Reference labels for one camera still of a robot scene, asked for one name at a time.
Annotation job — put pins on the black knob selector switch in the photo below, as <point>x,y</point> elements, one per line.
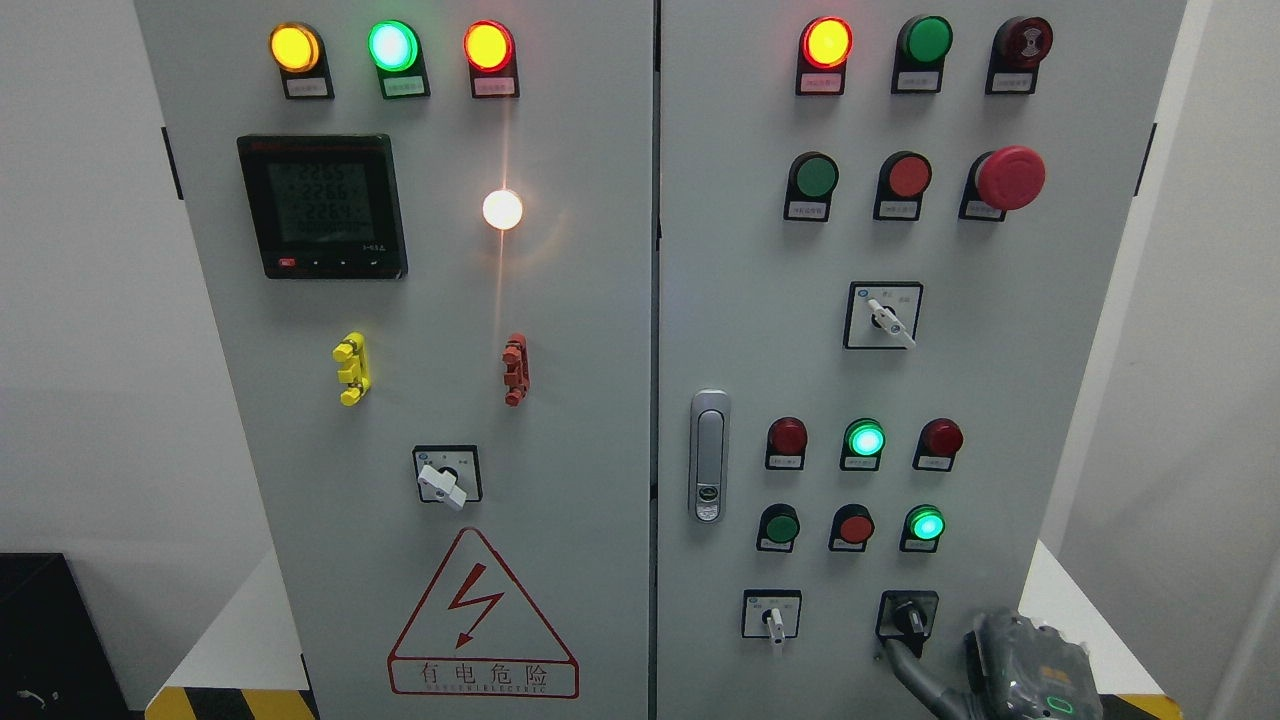
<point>907,616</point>

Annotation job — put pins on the grey electrical cabinet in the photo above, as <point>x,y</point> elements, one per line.
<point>651,144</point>

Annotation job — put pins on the red terminal block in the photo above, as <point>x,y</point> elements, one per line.
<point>516,376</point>

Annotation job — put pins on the dark red indicator light left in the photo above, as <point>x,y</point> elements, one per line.
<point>785,445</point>

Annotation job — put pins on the dark red indicator light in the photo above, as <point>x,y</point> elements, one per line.
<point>938,445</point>
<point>785,445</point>

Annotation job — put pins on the white glowing lamp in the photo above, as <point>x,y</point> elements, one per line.
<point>503,209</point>

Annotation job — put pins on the green push button lower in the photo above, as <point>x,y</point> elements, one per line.
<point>778,528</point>

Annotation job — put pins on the lit green indicator middle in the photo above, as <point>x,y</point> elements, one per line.
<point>863,445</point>

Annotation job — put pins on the green push button upper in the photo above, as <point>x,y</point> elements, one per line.
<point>812,179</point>

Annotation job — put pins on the red push button lower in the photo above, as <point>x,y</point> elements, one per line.
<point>851,528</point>

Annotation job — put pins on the red push button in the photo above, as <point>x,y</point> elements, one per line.
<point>903,179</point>
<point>851,528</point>

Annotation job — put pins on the yellow terminal block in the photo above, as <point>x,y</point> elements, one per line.
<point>353,368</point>

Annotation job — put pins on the dark red indicator light right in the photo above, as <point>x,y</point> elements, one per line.
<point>938,445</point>

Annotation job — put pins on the red electric hazard sticker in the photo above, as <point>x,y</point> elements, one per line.
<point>477,632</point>

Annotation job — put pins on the red push button upper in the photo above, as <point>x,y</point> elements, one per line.
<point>903,179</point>

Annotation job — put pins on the lit green push button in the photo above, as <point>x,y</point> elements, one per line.
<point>922,529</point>

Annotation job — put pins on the orange indicator light left door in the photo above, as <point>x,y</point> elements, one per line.
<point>492,61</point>

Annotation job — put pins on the orange indicator light door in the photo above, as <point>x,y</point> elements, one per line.
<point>822,54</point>
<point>492,61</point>

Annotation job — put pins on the black digital power meter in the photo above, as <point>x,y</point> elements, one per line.
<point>324,206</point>

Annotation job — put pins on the orange indicator light right door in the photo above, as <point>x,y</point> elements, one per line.
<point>822,54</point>

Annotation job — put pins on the lit green indicator light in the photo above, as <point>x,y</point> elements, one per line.
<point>396,52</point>

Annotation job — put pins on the red emergency stop button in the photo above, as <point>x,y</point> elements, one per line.
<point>1000,181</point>

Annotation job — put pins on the dark green indicator light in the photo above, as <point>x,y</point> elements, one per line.
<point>920,52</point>

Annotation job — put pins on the yellow indicator light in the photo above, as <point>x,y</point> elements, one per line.
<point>300,54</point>

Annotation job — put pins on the dark red buzzer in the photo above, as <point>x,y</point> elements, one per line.
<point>1018,49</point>

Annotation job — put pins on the black box lower left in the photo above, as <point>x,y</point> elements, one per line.
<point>52,662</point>

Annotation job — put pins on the silver door handle lock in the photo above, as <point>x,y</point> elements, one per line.
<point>709,422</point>

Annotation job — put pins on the white selector switch left door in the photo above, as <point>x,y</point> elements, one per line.
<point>448,474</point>

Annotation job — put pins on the white selector switch upper right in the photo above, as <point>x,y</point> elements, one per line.
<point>882,315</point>

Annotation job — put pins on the small white selector switch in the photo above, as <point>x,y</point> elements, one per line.
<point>771,614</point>

